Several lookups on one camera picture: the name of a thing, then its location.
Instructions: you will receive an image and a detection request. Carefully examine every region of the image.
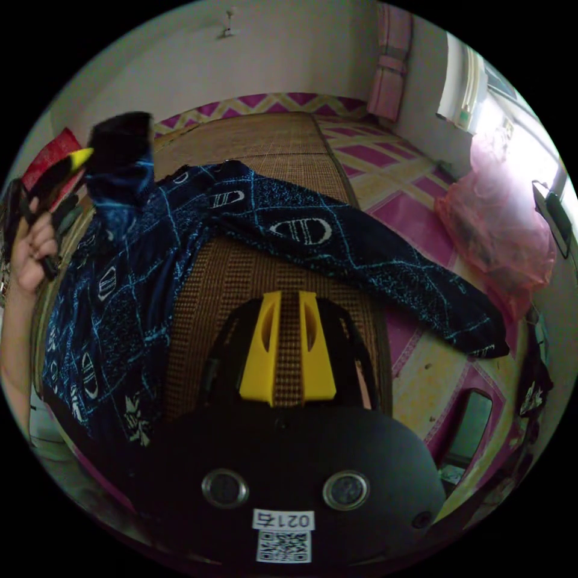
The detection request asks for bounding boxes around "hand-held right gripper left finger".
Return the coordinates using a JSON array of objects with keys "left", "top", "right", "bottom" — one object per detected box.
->
[{"left": 238, "top": 290, "right": 284, "bottom": 408}]

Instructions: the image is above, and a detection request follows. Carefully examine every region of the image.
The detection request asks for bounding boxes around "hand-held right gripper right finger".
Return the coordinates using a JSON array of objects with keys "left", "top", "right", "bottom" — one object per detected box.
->
[{"left": 296, "top": 291, "right": 338, "bottom": 403}]

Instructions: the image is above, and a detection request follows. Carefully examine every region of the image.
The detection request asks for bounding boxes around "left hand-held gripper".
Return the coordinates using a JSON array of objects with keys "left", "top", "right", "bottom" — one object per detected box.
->
[{"left": 5, "top": 147, "right": 96, "bottom": 282}]

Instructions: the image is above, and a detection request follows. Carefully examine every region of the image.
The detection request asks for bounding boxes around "blue patterned long sleeve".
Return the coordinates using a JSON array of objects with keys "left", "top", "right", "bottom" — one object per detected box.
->
[{"left": 40, "top": 111, "right": 511, "bottom": 449}]

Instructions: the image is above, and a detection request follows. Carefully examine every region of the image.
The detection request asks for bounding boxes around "person's left forearm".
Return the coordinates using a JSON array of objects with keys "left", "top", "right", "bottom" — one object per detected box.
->
[{"left": 0, "top": 284, "right": 47, "bottom": 400}]

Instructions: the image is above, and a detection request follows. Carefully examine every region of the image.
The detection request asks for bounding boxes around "person's left hand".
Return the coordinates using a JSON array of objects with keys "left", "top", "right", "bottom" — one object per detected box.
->
[{"left": 10, "top": 214, "right": 60, "bottom": 294}]

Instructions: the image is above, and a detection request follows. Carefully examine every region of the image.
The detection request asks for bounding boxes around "red bag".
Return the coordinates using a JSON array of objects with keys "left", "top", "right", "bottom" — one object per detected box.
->
[{"left": 21, "top": 127, "right": 85, "bottom": 210}]

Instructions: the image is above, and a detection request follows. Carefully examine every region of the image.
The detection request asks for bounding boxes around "bed with woven mat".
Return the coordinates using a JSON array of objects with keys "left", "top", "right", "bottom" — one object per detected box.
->
[{"left": 30, "top": 92, "right": 561, "bottom": 502}]

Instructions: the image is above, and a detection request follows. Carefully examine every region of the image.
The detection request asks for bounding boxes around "black garment with white print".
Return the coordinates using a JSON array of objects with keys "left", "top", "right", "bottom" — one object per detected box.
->
[{"left": 514, "top": 311, "right": 555, "bottom": 418}]

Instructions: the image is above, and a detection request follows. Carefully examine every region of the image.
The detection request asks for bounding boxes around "pink plastic bag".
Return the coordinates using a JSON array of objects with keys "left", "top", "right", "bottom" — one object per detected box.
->
[{"left": 434, "top": 129, "right": 559, "bottom": 318}]

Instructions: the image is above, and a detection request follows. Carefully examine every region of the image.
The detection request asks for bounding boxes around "pink curtain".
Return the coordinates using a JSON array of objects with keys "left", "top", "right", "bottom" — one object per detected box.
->
[{"left": 366, "top": 3, "right": 414, "bottom": 123}]

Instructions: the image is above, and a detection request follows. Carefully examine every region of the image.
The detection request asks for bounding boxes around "window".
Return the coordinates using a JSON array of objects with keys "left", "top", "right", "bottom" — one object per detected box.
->
[{"left": 436, "top": 30, "right": 578, "bottom": 235}]

